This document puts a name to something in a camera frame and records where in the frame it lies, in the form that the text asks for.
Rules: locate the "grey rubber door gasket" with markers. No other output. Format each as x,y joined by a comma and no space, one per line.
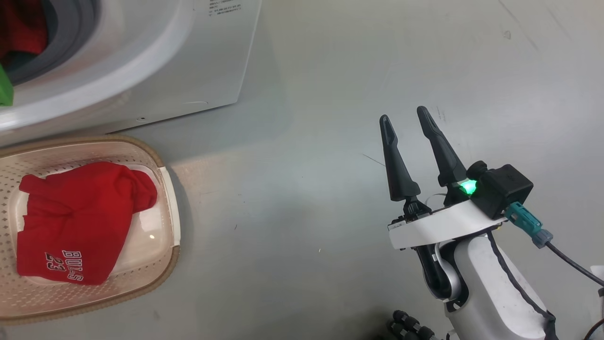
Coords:
71,28

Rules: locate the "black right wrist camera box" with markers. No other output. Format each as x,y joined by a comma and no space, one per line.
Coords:
502,189

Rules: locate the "black text warning label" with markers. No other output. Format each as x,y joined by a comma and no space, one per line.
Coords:
224,7

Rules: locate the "white front-load washing machine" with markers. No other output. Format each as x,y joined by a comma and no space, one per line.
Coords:
188,56

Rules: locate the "round drain filter cover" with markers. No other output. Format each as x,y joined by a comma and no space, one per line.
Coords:
195,102

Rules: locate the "red Bulls 23 garment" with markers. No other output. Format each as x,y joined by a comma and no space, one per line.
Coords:
80,217

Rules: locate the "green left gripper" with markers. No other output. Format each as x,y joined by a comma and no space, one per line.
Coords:
4,92

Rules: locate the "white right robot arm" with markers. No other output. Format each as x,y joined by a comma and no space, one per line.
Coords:
495,288

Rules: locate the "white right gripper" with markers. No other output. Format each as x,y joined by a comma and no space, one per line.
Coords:
439,226

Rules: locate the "cream perforated laundry basket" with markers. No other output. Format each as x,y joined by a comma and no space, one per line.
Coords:
151,236

